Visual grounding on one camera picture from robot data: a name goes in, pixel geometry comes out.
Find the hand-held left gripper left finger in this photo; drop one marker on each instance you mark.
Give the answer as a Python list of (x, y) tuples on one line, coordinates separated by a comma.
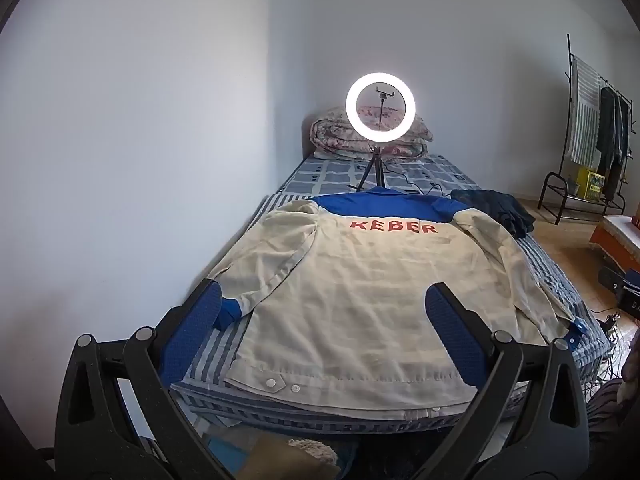
[(200, 325)]

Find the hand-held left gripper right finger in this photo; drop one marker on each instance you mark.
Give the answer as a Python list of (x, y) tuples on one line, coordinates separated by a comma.
[(452, 330)]

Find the cream and blue work jacket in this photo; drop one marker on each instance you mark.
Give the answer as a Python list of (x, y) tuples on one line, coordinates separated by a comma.
[(360, 300)]

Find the dark clothes pile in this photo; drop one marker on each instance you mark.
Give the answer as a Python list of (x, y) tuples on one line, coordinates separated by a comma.
[(500, 207)]

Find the black metal clothes rack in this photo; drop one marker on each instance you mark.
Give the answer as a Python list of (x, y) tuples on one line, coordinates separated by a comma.
[(568, 55)]

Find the orange cloth covered furniture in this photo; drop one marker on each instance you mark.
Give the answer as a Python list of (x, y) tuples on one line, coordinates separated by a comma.
[(612, 235)]

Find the blue striped quilt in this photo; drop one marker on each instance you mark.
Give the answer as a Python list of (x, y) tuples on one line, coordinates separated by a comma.
[(545, 265)]

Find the dark striped cloth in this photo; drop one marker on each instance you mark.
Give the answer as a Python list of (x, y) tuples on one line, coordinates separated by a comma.
[(607, 405)]

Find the yellow box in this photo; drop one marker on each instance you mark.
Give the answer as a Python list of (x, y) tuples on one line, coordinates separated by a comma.
[(590, 182)]

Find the dark hanging garments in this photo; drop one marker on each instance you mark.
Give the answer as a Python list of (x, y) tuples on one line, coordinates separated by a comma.
[(612, 130)]

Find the white knitted cloth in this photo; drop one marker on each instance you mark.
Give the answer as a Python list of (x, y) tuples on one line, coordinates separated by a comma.
[(315, 447)]

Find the black tripod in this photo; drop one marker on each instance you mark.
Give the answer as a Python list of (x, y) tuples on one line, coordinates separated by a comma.
[(376, 160)]

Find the striped hanging towel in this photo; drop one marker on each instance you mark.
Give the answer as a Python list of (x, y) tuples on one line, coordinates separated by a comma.
[(585, 110)]

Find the blue checked bed sheet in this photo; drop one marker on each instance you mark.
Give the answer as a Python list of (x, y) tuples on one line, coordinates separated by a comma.
[(325, 175)]

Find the folded floral quilt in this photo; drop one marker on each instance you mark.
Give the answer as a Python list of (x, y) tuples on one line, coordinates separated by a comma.
[(330, 135)]

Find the black phone holder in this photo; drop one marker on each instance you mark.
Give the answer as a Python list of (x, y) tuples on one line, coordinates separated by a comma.
[(384, 92)]

